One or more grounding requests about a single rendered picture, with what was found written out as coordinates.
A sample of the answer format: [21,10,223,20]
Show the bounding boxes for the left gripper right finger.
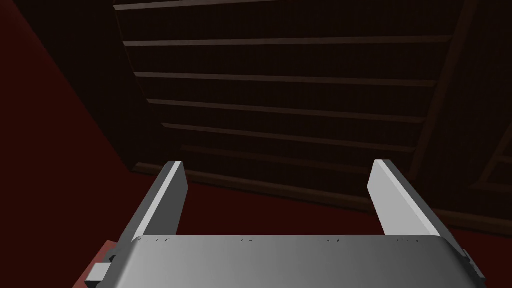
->
[367,159,462,246]

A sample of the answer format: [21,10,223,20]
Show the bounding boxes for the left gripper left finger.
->
[119,160,189,243]

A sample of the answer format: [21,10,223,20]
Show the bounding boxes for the dark brown shelf unit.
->
[113,0,470,213]

